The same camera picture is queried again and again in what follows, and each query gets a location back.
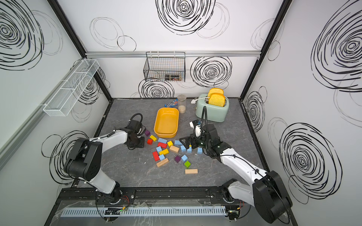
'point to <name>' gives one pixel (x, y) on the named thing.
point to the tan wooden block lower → (162, 162)
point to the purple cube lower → (177, 158)
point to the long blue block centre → (177, 142)
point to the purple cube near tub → (147, 133)
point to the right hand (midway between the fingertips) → (185, 138)
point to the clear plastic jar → (181, 99)
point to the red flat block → (163, 145)
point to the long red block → (156, 156)
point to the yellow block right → (190, 145)
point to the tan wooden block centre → (174, 149)
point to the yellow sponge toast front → (217, 99)
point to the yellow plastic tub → (166, 121)
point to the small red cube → (150, 141)
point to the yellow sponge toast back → (215, 90)
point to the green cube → (187, 164)
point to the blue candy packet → (172, 104)
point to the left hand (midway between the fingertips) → (140, 144)
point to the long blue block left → (162, 140)
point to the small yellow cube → (170, 143)
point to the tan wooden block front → (191, 171)
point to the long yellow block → (164, 152)
